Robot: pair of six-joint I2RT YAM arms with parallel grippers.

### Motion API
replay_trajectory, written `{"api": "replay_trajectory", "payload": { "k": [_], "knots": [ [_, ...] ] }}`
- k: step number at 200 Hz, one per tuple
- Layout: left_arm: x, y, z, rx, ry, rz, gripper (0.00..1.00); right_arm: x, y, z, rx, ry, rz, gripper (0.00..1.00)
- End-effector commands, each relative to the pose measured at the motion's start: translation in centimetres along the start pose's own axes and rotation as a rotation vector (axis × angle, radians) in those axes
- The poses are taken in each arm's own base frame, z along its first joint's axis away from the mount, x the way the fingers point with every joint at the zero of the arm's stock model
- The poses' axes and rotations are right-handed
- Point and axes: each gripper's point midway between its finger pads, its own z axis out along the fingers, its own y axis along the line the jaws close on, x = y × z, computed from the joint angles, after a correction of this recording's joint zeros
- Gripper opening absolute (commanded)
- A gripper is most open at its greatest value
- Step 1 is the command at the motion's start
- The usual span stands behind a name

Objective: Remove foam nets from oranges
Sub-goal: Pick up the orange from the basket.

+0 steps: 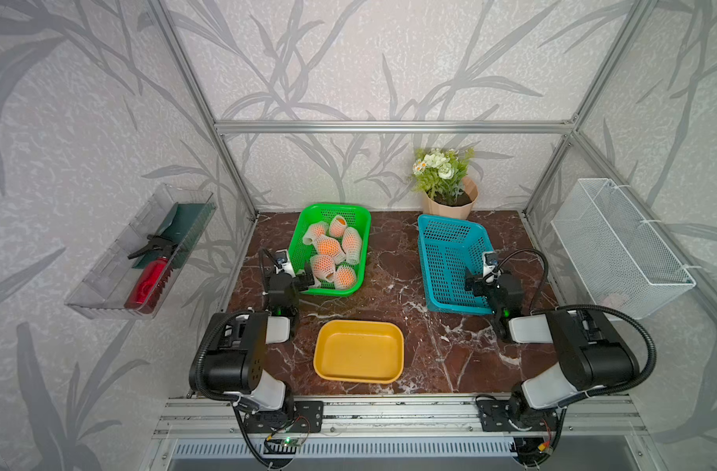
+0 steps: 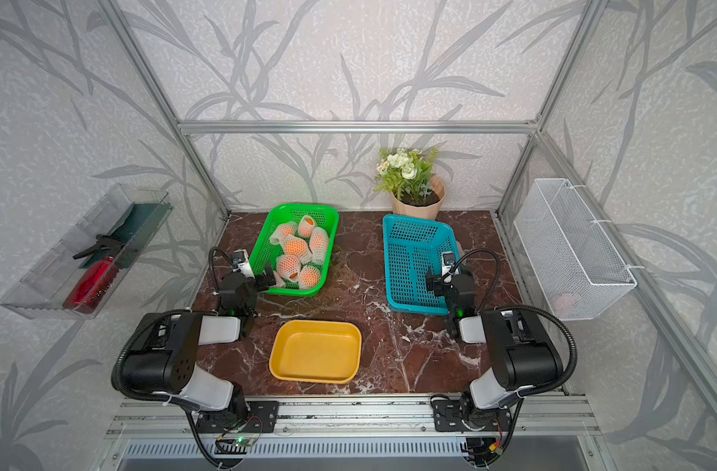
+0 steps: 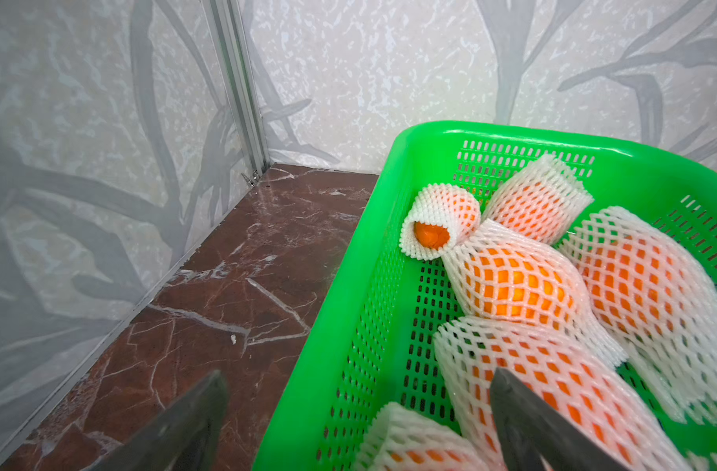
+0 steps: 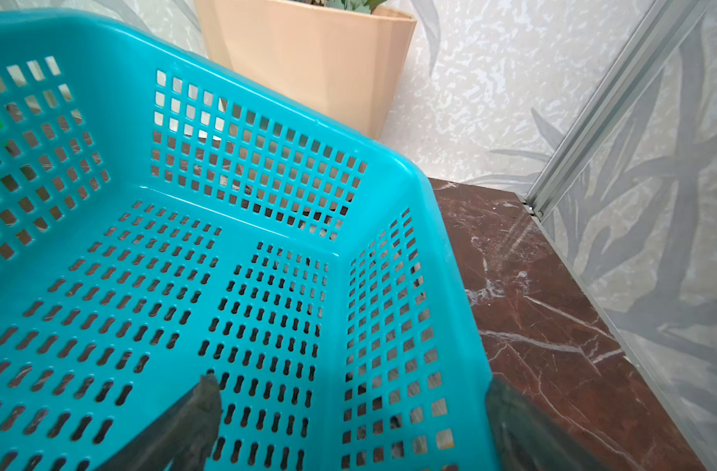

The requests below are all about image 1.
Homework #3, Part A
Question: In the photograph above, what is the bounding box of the dark green dustpan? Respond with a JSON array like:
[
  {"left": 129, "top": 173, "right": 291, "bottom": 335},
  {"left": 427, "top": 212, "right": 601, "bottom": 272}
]
[{"left": 133, "top": 203, "right": 214, "bottom": 269}]

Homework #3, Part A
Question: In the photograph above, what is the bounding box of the netted orange top left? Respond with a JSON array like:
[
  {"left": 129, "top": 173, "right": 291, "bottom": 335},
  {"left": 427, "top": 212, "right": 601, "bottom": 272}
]
[{"left": 302, "top": 221, "right": 329, "bottom": 245}]

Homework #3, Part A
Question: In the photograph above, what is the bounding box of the white wire mesh basket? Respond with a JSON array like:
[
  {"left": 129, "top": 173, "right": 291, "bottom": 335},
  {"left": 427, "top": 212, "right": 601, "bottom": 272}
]
[{"left": 551, "top": 178, "right": 696, "bottom": 320}]

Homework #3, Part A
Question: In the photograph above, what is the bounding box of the clear plastic wall bin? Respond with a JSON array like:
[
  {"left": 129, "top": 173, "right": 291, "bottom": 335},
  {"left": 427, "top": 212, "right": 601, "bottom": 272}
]
[{"left": 65, "top": 184, "right": 217, "bottom": 320}]

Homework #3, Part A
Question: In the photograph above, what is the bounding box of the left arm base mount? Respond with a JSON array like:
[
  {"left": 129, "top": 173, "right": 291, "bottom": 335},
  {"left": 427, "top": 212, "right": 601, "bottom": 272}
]
[{"left": 244, "top": 400, "right": 324, "bottom": 434}]

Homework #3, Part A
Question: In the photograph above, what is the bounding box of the potted white flower plant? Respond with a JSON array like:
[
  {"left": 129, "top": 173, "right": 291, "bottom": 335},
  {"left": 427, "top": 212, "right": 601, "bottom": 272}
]
[{"left": 412, "top": 148, "right": 478, "bottom": 220}]

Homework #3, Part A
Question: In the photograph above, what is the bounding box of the aluminium front rail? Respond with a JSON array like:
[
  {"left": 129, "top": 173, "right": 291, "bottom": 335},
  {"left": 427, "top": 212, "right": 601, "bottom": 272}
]
[{"left": 152, "top": 394, "right": 649, "bottom": 440}]

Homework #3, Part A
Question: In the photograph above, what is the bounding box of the yellow plastic tray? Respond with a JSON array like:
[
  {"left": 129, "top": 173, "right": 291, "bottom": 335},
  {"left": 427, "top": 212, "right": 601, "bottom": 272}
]
[{"left": 313, "top": 320, "right": 405, "bottom": 385}]

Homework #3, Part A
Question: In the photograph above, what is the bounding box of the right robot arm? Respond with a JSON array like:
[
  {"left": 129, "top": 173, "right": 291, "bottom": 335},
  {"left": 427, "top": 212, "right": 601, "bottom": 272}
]
[{"left": 465, "top": 272, "right": 657, "bottom": 431}]

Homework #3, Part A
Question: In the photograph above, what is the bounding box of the teal plastic basket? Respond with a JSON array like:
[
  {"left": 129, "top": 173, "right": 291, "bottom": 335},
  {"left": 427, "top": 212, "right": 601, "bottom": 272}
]
[{"left": 417, "top": 214, "right": 493, "bottom": 316}]

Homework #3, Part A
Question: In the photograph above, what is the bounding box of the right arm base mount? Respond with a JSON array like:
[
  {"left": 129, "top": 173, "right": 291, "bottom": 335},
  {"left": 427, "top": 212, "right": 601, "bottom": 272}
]
[{"left": 474, "top": 394, "right": 562, "bottom": 433}]

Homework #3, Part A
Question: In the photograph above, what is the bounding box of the red black spray bottle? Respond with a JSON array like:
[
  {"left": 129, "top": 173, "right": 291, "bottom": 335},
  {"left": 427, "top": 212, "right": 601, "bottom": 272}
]
[{"left": 124, "top": 235, "right": 177, "bottom": 314}]

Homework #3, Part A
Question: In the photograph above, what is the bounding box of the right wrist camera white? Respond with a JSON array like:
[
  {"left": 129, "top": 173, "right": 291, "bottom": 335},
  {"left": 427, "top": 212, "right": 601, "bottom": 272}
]
[{"left": 482, "top": 251, "right": 499, "bottom": 279}]

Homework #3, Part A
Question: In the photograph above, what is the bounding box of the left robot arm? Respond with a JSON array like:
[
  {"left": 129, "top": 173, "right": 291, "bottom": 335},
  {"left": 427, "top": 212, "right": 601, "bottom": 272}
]
[{"left": 189, "top": 249, "right": 309, "bottom": 421}]

